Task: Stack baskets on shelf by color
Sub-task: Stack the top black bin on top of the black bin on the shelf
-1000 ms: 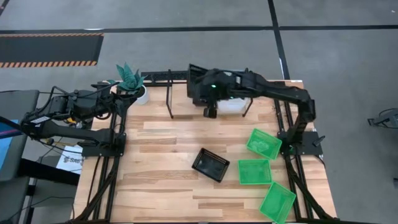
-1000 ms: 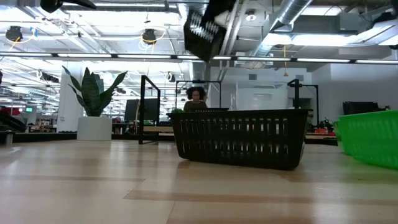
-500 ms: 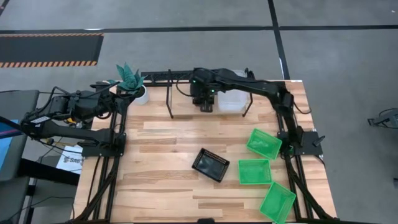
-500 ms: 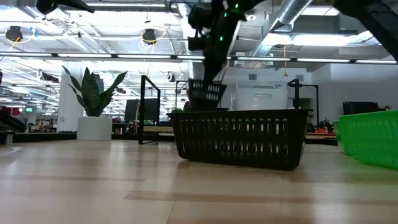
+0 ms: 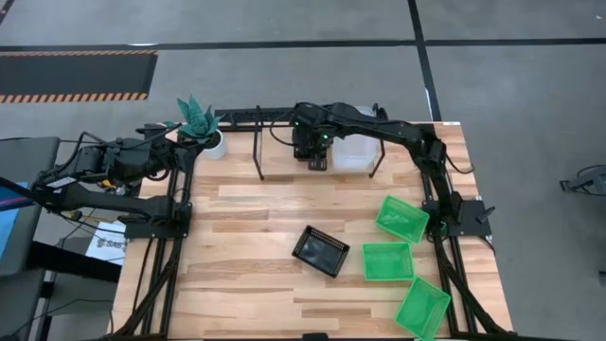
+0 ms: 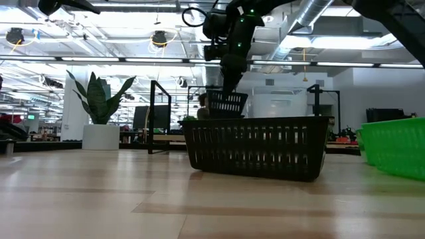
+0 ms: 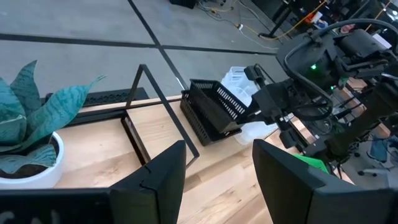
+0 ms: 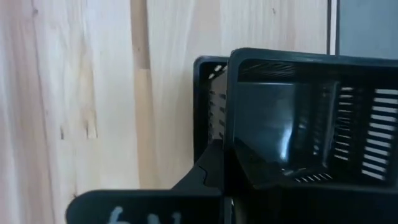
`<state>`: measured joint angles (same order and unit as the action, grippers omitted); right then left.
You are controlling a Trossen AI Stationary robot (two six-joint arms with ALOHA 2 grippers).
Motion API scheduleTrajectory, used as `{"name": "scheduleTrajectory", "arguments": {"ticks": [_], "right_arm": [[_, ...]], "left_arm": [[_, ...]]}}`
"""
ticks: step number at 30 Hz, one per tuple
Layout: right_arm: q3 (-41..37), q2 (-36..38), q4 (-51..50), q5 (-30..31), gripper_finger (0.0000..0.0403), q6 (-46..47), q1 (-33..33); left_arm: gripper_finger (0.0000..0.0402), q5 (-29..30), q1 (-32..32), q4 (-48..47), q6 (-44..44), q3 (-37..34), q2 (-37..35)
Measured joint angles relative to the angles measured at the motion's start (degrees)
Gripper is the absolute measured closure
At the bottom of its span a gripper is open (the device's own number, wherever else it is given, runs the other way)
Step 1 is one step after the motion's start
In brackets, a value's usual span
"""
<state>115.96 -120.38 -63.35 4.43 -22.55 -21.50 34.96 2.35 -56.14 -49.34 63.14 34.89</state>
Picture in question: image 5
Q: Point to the green mesh plastic basket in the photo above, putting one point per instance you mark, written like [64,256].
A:
[402,220]
[386,260]
[421,308]

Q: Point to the black ribbed floor strip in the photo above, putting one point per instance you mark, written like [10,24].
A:
[237,115]

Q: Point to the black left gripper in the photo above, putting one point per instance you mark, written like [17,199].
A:
[165,144]

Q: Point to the green snake plant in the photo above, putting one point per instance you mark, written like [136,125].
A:
[196,118]

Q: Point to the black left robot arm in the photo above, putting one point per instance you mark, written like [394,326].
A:
[118,203]

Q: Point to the clear plastic basket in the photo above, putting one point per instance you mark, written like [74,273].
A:
[355,147]
[355,166]

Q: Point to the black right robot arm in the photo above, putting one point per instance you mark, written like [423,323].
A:
[402,132]

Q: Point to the grey chair base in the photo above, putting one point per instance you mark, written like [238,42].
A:
[587,182]

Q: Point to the black hazard-striped floor mat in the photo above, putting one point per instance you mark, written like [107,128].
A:
[71,76]

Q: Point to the white printed paper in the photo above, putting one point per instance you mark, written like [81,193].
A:
[111,246]

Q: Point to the black aluminium table frame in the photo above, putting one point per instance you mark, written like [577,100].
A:
[176,251]

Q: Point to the black desk crossbar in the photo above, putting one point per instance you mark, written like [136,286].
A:
[71,263]

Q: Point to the black slotted plastic basket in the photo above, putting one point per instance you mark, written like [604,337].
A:
[322,251]

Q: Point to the white round plant pot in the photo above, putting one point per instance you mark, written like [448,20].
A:
[219,150]

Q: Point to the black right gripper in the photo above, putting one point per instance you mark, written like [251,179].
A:
[310,142]

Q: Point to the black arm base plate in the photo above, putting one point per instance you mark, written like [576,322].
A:
[473,222]
[180,227]

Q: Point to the blue sheet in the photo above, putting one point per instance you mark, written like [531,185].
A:
[7,222]

